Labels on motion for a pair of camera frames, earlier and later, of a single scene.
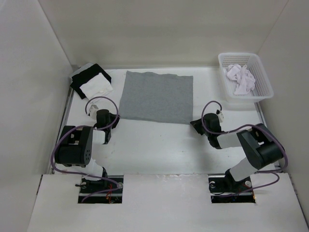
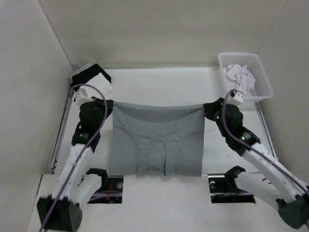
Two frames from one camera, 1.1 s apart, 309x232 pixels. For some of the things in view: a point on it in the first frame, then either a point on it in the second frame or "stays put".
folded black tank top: [79, 79] stays put
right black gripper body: [198, 125] to [213, 113]
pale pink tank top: [245, 81] stays put
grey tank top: [153, 96] to [152, 139]
